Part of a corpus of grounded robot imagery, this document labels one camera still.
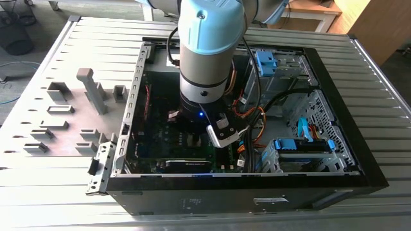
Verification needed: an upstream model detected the wooden desk white frame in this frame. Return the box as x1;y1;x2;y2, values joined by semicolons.
285;0;344;33

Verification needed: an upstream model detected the blue plastic bay latch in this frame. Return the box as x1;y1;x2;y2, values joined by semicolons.
257;50;280;77

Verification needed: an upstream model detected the grey parts rack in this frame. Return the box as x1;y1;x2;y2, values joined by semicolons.
19;68;135;158

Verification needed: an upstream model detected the thick black cable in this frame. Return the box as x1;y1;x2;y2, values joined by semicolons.
249;88;314;173

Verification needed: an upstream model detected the light blue data cable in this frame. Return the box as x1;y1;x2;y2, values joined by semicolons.
298;116;316;143

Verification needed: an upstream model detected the blue disk carrier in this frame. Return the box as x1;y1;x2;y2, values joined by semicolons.
273;137;338;154
261;144;326;173

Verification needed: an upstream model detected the perforated silver disk cage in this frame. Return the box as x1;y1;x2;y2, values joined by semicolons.
257;90;361;174

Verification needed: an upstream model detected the black round bin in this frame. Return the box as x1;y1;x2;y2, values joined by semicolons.
0;11;35;56

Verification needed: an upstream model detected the black graphics card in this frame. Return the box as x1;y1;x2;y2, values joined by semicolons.
162;158;213;173

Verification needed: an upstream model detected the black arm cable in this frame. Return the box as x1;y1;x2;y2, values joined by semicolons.
166;25;183;67

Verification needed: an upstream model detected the grey power supply box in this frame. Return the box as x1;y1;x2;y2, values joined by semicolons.
147;44;183;73

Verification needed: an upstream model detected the wooden cabinet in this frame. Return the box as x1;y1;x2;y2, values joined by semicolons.
336;0;411;67

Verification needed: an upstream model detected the red black twisted wire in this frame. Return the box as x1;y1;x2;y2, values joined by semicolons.
145;84;153;118

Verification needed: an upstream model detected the black PC case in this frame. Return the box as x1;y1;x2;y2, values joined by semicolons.
86;36;390;216

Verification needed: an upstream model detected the blue floor cable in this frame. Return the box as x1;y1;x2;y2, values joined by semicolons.
0;61;42;105

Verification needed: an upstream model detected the green Dell motherboard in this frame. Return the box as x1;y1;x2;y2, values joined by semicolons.
127;71;248;174

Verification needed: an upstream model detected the red orange yellow wire bundle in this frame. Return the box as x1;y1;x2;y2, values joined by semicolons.
225;69;270;154

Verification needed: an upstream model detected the silver drive bay cage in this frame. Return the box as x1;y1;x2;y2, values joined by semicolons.
248;48;320;89

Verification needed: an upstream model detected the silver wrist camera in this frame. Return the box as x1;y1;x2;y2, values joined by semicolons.
206;113;241;148

